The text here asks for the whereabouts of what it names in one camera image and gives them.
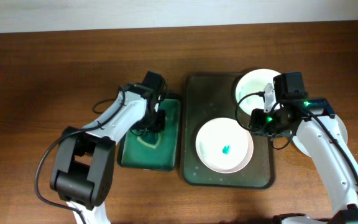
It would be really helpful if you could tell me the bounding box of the green yellow scrub sponge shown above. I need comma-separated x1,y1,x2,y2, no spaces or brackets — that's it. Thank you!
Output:
136,131,162,149

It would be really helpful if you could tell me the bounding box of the white plate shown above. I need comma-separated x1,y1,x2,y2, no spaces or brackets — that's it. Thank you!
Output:
195,118,254,174

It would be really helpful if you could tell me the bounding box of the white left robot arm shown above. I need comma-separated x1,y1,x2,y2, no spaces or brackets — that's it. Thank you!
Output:
50,82,166,223

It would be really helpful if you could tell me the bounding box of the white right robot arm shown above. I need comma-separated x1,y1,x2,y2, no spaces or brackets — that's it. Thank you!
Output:
249,98,358,223

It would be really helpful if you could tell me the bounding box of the small green water tray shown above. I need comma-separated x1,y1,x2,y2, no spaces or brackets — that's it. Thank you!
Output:
117,93,182,172

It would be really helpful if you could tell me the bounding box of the large dark serving tray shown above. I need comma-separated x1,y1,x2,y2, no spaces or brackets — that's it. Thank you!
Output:
180,73,275,189

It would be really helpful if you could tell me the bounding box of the white plate far corner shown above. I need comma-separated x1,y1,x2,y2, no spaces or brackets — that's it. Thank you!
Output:
235,68,280,115

